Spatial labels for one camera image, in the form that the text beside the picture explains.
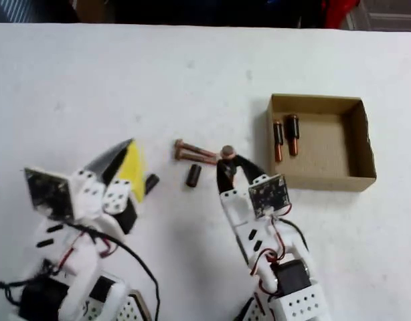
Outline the black sleeve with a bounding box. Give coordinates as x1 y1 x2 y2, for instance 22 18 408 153
143 173 161 195
185 163 202 189

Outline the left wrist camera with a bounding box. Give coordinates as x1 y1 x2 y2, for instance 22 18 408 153
23 167 75 222

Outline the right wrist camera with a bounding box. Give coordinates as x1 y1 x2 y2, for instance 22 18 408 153
248 173 291 221

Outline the cardboard box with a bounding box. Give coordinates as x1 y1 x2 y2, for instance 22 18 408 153
266 93 378 193

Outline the black cable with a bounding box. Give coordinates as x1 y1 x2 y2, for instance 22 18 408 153
78 225 161 321

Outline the copper bolt in black sleeve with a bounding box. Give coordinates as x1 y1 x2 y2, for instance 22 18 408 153
272 118 286 164
284 114 301 157

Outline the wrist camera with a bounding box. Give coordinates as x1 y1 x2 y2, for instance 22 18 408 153
248 173 291 221
23 167 75 222

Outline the copper bolt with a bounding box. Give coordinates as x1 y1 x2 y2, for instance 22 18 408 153
173 139 220 158
220 144 240 175
173 148 218 165
272 118 286 164
284 114 301 157

